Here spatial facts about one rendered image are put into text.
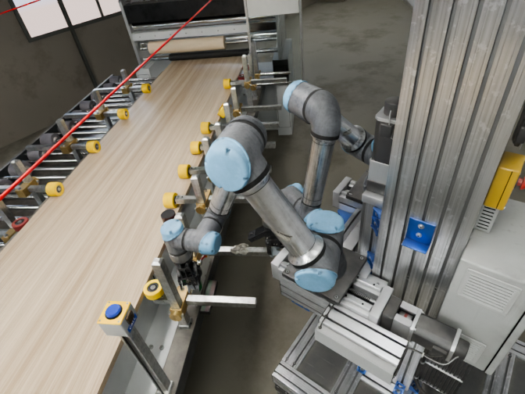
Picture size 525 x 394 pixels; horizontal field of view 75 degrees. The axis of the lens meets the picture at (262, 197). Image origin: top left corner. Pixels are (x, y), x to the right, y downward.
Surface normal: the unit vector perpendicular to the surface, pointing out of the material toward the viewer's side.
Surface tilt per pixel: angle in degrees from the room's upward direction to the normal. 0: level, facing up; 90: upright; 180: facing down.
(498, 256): 0
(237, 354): 0
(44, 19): 90
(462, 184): 90
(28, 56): 90
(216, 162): 84
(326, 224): 8
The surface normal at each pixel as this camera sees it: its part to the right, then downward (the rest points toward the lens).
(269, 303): -0.11, -0.76
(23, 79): 0.80, 0.32
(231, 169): -0.36, 0.54
